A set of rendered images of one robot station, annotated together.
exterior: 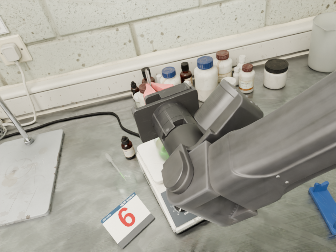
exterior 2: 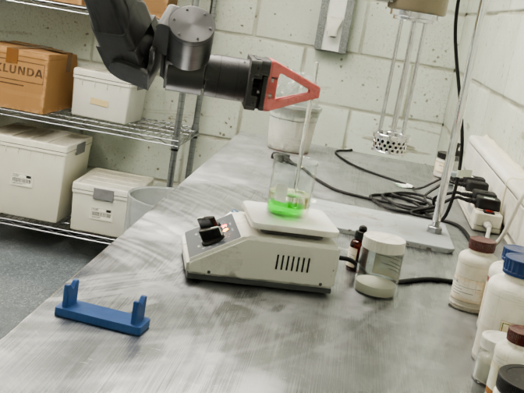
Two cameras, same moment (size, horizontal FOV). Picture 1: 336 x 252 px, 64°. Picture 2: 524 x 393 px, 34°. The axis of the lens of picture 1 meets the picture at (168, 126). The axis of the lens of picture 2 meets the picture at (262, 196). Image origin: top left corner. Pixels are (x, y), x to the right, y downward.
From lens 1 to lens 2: 1.24 m
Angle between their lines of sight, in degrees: 87
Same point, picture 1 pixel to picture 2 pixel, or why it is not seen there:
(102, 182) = not seen: hidden behind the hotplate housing
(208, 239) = (156, 260)
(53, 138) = (431, 241)
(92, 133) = (433, 264)
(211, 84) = (485, 307)
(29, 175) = (359, 221)
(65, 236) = not seen: hidden behind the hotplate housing
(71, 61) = not seen: outside the picture
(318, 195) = (130, 316)
